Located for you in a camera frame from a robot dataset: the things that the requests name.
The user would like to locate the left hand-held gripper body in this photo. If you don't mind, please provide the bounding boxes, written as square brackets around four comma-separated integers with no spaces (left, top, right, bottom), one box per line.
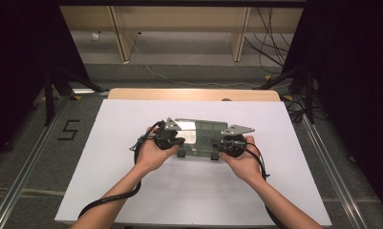
[153,116,182,151]

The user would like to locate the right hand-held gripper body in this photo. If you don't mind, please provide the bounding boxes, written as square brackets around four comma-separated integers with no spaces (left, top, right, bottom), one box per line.
[220,124,256,158]

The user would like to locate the smoky clear plastic compartment box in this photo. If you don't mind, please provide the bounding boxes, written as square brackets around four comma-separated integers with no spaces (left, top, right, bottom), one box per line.
[174,117,229,161]

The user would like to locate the person's right hand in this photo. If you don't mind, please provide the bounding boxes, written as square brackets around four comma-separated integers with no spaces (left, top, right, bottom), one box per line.
[219,135,266,185]

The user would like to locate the person's left hand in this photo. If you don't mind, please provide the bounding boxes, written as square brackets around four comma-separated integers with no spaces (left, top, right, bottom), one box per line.
[134,126,181,175]

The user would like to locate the light wooden table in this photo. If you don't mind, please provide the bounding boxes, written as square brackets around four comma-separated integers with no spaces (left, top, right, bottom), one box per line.
[107,87,282,103]

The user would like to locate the white table sheet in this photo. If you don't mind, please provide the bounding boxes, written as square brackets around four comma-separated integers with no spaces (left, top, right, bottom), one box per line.
[53,98,332,228]

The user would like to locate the black metal stand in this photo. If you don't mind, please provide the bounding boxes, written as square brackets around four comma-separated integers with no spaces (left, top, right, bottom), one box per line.
[251,64,317,125]
[41,64,110,127]

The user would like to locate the beige wooden desk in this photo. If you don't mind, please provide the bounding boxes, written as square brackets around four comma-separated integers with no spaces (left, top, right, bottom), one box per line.
[58,5,305,63]

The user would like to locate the dark curtain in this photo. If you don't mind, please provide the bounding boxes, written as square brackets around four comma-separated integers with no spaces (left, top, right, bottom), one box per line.
[0,0,92,163]
[280,0,383,219]

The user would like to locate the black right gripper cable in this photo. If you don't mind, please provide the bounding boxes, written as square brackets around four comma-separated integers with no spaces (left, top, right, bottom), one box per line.
[243,142,287,229]

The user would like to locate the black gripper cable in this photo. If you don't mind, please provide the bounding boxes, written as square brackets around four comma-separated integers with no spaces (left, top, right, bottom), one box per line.
[77,119,166,219]
[243,142,287,229]

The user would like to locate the white floor cable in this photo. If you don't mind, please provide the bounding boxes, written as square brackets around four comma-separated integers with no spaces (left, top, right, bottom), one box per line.
[124,31,292,90]

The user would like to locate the black coiled floor cable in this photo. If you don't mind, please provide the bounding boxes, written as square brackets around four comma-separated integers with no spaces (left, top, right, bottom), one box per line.
[283,97,309,124]

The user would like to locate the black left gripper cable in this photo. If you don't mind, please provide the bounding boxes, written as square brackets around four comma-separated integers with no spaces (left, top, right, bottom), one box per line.
[77,119,166,219]

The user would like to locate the aluminium floor rail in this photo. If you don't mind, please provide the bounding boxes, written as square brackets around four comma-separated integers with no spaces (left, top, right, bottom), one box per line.
[301,114,369,229]
[0,94,73,229]

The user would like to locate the bundle of black cables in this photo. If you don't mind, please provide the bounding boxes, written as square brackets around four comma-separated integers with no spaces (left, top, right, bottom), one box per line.
[244,6,292,76]

